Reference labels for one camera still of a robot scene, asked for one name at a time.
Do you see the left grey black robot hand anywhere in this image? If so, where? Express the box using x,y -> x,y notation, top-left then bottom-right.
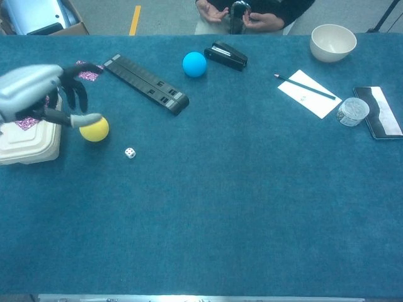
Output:
0,64 -> 103,130

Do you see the person's right hand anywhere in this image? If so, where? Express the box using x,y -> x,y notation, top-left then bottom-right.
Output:
197,1 -> 230,25

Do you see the person's left hand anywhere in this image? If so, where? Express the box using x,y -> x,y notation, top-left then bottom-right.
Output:
242,12 -> 285,31

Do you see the seated person in dark clothes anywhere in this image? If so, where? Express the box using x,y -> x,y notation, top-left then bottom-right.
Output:
194,0 -> 316,35

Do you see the red white patterned card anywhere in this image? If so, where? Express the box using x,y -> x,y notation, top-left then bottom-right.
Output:
75,60 -> 105,82
14,94 -> 51,130

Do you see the black stapler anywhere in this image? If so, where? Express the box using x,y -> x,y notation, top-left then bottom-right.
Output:
203,41 -> 249,72

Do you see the blue ball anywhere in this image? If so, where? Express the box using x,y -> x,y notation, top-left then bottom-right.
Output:
182,51 -> 208,79

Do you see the cream plastic lunch box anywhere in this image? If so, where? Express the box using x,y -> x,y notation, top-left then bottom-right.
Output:
0,94 -> 63,166

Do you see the cream bowl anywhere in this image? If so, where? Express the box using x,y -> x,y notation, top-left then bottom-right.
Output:
309,24 -> 358,63

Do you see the grey device in box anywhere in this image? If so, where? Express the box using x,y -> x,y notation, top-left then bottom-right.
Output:
2,0 -> 79,35

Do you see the cardboard box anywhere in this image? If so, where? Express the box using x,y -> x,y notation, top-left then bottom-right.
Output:
0,0 -> 90,36

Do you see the dark green pencil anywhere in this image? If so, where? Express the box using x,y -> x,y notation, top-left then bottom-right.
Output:
273,73 -> 337,101

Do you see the yellow ball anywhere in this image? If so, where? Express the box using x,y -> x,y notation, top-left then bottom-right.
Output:
79,116 -> 110,143

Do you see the white paper sheet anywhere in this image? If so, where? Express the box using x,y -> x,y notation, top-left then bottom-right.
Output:
277,69 -> 343,120

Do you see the black tripod stand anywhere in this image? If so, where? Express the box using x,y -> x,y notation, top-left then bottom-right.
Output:
366,0 -> 400,33

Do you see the clear jar of clips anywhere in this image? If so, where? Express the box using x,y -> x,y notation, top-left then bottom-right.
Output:
337,97 -> 370,127

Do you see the aluminium frame rail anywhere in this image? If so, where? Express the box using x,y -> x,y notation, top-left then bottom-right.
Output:
37,294 -> 366,302

